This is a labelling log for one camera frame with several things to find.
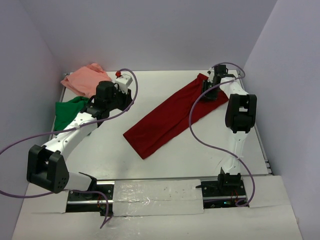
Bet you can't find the white cardboard front cover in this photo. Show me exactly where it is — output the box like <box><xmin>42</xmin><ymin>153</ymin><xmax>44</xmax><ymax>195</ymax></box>
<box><xmin>9</xmin><ymin>175</ymin><xmax>307</xmax><ymax>240</ymax></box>

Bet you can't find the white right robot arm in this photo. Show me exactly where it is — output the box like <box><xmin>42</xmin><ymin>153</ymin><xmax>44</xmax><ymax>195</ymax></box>
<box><xmin>202</xmin><ymin>63</ymin><xmax>257</xmax><ymax>176</ymax></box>

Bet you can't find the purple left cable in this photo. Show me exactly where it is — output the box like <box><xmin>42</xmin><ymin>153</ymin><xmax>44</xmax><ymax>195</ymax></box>
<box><xmin>0</xmin><ymin>67</ymin><xmax>140</xmax><ymax>230</ymax></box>

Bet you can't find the red t-shirt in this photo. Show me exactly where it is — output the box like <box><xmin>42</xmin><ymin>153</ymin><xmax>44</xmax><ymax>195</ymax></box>
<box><xmin>123</xmin><ymin>72</ymin><xmax>230</xmax><ymax>160</ymax></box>

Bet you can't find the green t-shirt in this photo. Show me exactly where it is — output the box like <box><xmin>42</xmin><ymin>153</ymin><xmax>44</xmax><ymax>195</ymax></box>
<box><xmin>53</xmin><ymin>96</ymin><xmax>89</xmax><ymax>131</ymax></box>

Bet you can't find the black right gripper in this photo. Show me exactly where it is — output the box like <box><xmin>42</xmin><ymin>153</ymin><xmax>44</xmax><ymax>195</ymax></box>
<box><xmin>198</xmin><ymin>79</ymin><xmax>222</xmax><ymax>102</ymax></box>

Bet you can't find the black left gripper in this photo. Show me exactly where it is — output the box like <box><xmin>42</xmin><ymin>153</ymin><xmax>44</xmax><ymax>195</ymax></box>
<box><xmin>106</xmin><ymin>84</ymin><xmax>134</xmax><ymax>112</ymax></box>

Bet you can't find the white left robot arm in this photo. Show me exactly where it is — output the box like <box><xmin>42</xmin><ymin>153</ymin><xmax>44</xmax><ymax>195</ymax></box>
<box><xmin>26</xmin><ymin>80</ymin><xmax>133</xmax><ymax>199</ymax></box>

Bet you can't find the purple cable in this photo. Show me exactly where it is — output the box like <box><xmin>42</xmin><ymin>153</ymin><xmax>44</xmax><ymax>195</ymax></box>
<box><xmin>187</xmin><ymin>61</ymin><xmax>256</xmax><ymax>208</ymax></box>
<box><xmin>0</xmin><ymin>67</ymin><xmax>140</xmax><ymax>230</ymax></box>

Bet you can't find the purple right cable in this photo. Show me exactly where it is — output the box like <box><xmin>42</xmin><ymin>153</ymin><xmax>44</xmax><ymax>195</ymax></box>
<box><xmin>187</xmin><ymin>61</ymin><xmax>256</xmax><ymax>208</ymax></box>

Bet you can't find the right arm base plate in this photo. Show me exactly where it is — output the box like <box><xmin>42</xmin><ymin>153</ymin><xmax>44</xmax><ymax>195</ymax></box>
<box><xmin>196</xmin><ymin>177</ymin><xmax>247</xmax><ymax>209</ymax></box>

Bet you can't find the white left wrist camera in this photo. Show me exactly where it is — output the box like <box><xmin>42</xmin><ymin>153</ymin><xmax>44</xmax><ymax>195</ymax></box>
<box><xmin>115</xmin><ymin>71</ymin><xmax>133</xmax><ymax>94</ymax></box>

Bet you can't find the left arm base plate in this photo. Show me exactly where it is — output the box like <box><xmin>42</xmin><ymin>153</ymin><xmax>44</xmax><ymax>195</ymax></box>
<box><xmin>67</xmin><ymin>181</ymin><xmax>115</xmax><ymax>205</ymax></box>

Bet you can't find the pink t-shirt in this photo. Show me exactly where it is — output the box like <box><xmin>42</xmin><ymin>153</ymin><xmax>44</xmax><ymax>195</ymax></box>
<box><xmin>60</xmin><ymin>63</ymin><xmax>112</xmax><ymax>98</ymax></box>

